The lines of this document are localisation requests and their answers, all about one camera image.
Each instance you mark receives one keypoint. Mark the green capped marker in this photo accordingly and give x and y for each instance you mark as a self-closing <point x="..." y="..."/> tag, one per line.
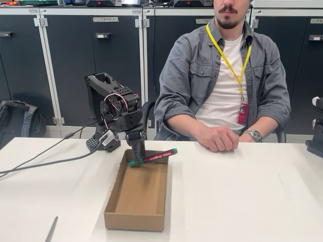
<point x="159" y="156"/>

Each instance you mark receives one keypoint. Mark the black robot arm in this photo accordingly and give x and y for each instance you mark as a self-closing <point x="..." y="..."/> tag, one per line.
<point x="97" y="85"/>

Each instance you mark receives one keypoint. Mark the person's right forearm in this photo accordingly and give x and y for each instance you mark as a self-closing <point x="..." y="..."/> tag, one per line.
<point x="181" y="127"/>

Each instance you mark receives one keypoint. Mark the person's left forearm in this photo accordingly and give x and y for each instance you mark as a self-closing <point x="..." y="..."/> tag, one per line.
<point x="267" y="126"/>

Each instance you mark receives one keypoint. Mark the person's right hand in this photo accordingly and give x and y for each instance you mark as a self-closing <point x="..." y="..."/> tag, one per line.
<point x="219" y="138"/>

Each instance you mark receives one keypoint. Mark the person's left hand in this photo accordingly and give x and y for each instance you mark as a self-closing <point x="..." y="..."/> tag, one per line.
<point x="242" y="139"/>

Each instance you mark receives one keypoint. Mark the silver wrist webcam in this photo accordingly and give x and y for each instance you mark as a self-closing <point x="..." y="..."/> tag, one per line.
<point x="109" y="138"/>

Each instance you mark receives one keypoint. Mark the brown cardboard box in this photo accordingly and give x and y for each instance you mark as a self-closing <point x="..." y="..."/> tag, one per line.
<point x="141" y="191"/>

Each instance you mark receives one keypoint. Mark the man in grey shirt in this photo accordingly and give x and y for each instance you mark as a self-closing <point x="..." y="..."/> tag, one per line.
<point x="186" y="75"/>

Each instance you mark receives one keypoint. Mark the dark grey cabinet door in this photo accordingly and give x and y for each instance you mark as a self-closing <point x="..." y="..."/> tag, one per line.
<point x="75" y="50"/>
<point x="316" y="63"/>
<point x="295" y="50"/>
<point x="20" y="63"/>
<point x="164" y="32"/>

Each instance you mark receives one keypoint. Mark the grey team label strip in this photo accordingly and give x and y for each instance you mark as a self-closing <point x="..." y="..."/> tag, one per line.
<point x="202" y="21"/>
<point x="316" y="21"/>
<point x="106" y="19"/>

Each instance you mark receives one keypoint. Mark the red id badge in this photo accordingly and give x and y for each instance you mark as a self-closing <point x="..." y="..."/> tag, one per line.
<point x="242" y="113"/>

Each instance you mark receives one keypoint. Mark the black grey backpack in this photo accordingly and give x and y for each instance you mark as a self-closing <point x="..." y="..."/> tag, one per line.
<point x="17" y="121"/>

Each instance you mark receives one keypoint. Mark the silver wristwatch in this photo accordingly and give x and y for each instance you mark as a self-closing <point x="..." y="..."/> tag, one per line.
<point x="257" y="136"/>

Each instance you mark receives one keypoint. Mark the grey device with screen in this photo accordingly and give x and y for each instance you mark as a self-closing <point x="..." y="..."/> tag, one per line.
<point x="131" y="2"/>

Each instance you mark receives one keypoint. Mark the black case with red logo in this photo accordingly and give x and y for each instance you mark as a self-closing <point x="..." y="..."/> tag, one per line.
<point x="103" y="3"/>
<point x="194" y="3"/>

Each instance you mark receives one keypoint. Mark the clear drinking glass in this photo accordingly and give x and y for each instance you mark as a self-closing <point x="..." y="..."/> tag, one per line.
<point x="61" y="2"/>

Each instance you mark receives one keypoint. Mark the green flat box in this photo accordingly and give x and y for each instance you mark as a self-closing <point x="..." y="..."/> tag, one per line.
<point x="38" y="2"/>

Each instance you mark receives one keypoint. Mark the black clamped device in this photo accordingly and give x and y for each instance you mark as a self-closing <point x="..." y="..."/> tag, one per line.
<point x="315" y="148"/>

